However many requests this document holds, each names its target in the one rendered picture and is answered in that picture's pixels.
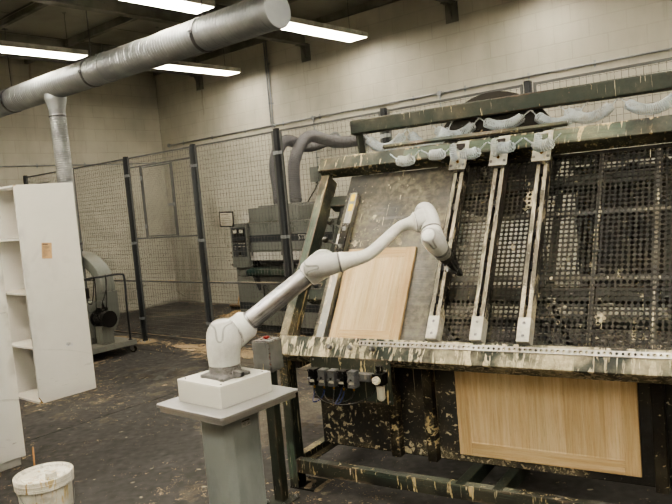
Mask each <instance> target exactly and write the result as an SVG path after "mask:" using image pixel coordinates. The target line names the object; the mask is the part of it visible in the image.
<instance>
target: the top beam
mask: <svg viewBox="0 0 672 504"><path fill-rule="evenodd" d="M553 130H554V132H553V140H554V139H555V138H556V137H557V136H558V135H559V134H560V133H561V135H560V136H559V137H558V138H557V139H556V140H555V142H554V143H555V146H554V148H553V149H552V150H551V155H556V154H565V153H575V152H584V151H593V150H603V149H612V148H622V147H631V146H640V145H650V144H659V143H669V142H672V115H664V116H656V117H648V118H640V119H633V120H625V121H617V122H609V123H601V124H593V125H585V126H577V127H569V128H561V129H553ZM534 134H535V133H534V132H529V133H521V134H513V135H510V140H511V141H512V142H514V144H515V143H516V142H517V141H518V140H519V139H521V138H523V139H522V140H521V141H519V142H518V143H517V144H516V149H515V150H514V152H511V153H508V157H507V158H508V160H509V159H518V158H528V157H532V147H531V143H529V142H528V141H527V140H525V139H524V137H525V138H527V139H528V140H529V141H531V142H534ZM492 139H493V138H490V137H489V138H481V139H473V140H470V144H469V148H473V147H477V148H479V149H480V148H481V147H482V146H483V144H484V143H485V142H486V144H485V145H484V147H483V148H482V149H481V155H480V157H478V158H475V159H472V160H471V159H470V160H467V163H468V164H471V163H481V162H489V159H490V152H491V146H490V145H491V144H489V143H488V142H490V143H491V140H492ZM451 144H452V143H450V144H449V143H441V144H433V145H426V146H418V147H410V148H402V149H394V150H386V151H378V152H370V153H362V154H354V155H346V156H338V157H330V158H322V159H321V161H320V164H319V168H318V172H319V173H320V174H321V175H325V174H329V175H331V176H332V177H333V178H340V177H349V176H359V175H368V174H377V173H387V172H396V171H406V170H415V169H424V168H434V167H443V166H449V164H450V151H449V150H451V149H449V150H448V151H447V152H446V157H445V158H444V159H442V160H437V161H436V160H435V161H434V160H433V161H432V160H429V159H428V154H426V153H424V152H422V151H421V150H423V151H425V152H427V153H429V151H430V150H432V149H433V150H435V149H440V148H442V149H443V150H444V151H446V150H447V149H448V148H450V145H451ZM419 150H420V151H419ZM418 151H419V153H418V154H417V155H416V156H415V163H414V164H412V165H410V166H407V167H401V166H397V165H396V163H395V160H396V159H394V158H393V157H392V156H391V155H390V154H392V155H393V156H394V157H395V158H397V157H398V156H407V155H408V154H410V155H412V156H414V155H415V154H416V153H417V152H418Z"/></svg>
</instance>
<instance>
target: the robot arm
mask: <svg viewBox="0 0 672 504"><path fill-rule="evenodd" d="M405 230H414V231H415V232H419V233H421V242H422V244H423V246H424V247H425V248H426V250H427V251H428V252H429V253H430V254H432V255H433V256H434V257H435V258H436V259H437V260H439V261H440V262H441V263H443V264H444V265H445V267H446V270H445V272H449V273H450V274H456V275H457V276H463V272H462V271H461V270H460V268H459V267H460V265H458V260H457V258H456V256H455V254H454V250H453V249H451V248H450V247H449V245H448V244H447V241H446V238H445V236H444V233H443V231H442V228H441V223H440V219H439V216H438V213H437V211H436V209H435V208H434V206H433V205H432V204H431V203H428V202H422V203H419V204H418V205H417V206H416V208H415V212H412V214H411V215H410V216H409V217H407V218H405V219H402V220H400V221H398V222H397V223H395V224H394V225H393V226H391V227H390V228H389V229H388V230H387V231H386V232H385V233H384V234H382V235H381V236H380V237H379V238H378V239H377V240H376V241H375V242H374V243H372V244H371V245H370V246H369V247H367V248H366V249H364V250H361V251H355V252H334V253H332V252H331V251H329V250H326V249H320V250H317V251H316V252H314V253H313V254H312V255H310V256H309V257H308V258H307V259H306V260H305V261H304V262H303V263H302V264H301V266H300V269H299V270H298V271H297V272H295V273H294V274H293V275H292V276H290V277H289V278H288V279H287V280H285V281H284V282H283V283H282V284H280V285H279V286H278V287H276V288H275V289H274V290H273V291H271V292H270V293H269V294H268V295H266V296H265V297H264V298H263V299H261V300H260V301H259V302H258V303H256V304H255V305H254V306H253V307H251V308H250V309H249V310H248V311H246V312H245V313H244V312H237V313H236V314H234V315H233V316H232V317H230V318H229V319H217V320H214V321H213V322H212V323H211V324H210V325H209V327H208V329H207V333H206V349H207V358H208V363H209V372H207V373H204V374H201V375H200V378H206V379H211V380H216V381H219V382H225V381H228V380H231V379H234V378H239V377H244V375H248V374H251V373H250V370H244V369H241V364H240V352H241V348H242V347H243V346H245V345H246V344H247V343H248V342H249V341H250V340H251V339H252V338H253V337H254V336H255V335H256V333H257V327H259V326H260V325H261V324H262V323H264V322H265V321H266V320H267V319H269V318H270V317H271V316H272V315H274V314H275V313H276V312H278V311H279V310H280V309H281V308H283V307H284V306H285V305H286V304H288V303H289V302H290V301H291V300H293V299H294V298H295V297H296V296H298V295H299V294H300V293H301V292H303V291H304V290H305V289H306V288H308V287H309V286H310V285H312V284H313V285H314V284H318V283H319V282H321V281H322V280H324V279H326V278H327V277H329V276H330V275H334V274H337V273H340V272H344V271H346V270H348V269H351V268H354V267H356V266H359V265H362V264H364V263H367V262H369V261H370V260H372V259H374V258H375V257H376V256H377V255H379V254H380V253H381V252H382V251H383V250H384V249H385V248H386V247H387V246H388V245H389V244H390V243H391V242H392V241H393V240H394V239H395V238H396V237H397V236H398V235H399V234H400V233H401V232H403V231H405Z"/></svg>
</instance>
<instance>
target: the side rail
mask: <svg viewBox="0 0 672 504"><path fill-rule="evenodd" d="M336 186H337V183H336V182H335V181H334V180H333V178H331V177H330V175H326V176H321V180H320V184H319V188H318V192H317V195H316V199H315V203H314V207H313V211H312V214H311V218H310V222H309V226H308V230H307V233H306V237H305V241H304V245H303V249H302V252H301V256H300V260H299V264H298V267H297V271H298V270H299V269H300V266H301V264H302V263H303V262H304V261H305V260H306V259H307V258H308V257H309V256H310V255H312V254H313V253H314V252H316V251H317V250H320V249H321V246H322V242H323V241H322V238H323V237H324V234H325V230H326V226H327V220H328V218H329V214H330V210H331V207H330V203H331V200H332V197H334V194H335V190H336ZM297 271H296V272H297ZM311 286H312V285H310V286H309V287H308V288H306V289H305V290H304V291H303V292H301V293H300V294H299V295H298V296H296V297H295V298H294V299H293V300H291V301H290V302H289V303H288V305H287V309H286V313H285V317H284V321H283V324H282V328H281V332H280V335H287V336H288V335H289V336H299V333H300V329H301V325H302V321H303V317H304V313H305V309H306V305H307V299H306V298H307V294H308V290H309V289H310V288H311Z"/></svg>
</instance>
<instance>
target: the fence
mask: <svg viewBox="0 0 672 504"><path fill-rule="evenodd" d="M352 194H356V195H355V199H354V201H350V199H351V195H352ZM359 199H360V195H359V194H358V193H350V198H349V202H348V206H347V210H346V214H345V218H344V222H343V223H350V225H349V230H348V234H347V238H346V242H345V246H344V251H343V252H347V250H348V246H349V242H350V238H351V233H352V229H353V225H354V221H355V216H356V212H357V208H358V203H359ZM349 204H353V208H352V211H348V208H349ZM341 276H342V272H340V273H337V274H334V275H331V276H330V280H329V285H328V289H327V293H326V297H325V301H324V305H323V309H322V314H321V318H320V322H319V326H318V330H317V334H316V337H327V336H328V332H329V327H330V323H331V319H332V314H333V310H334V306H335V302H336V297H337V293H338V289H339V285H340V280H341Z"/></svg>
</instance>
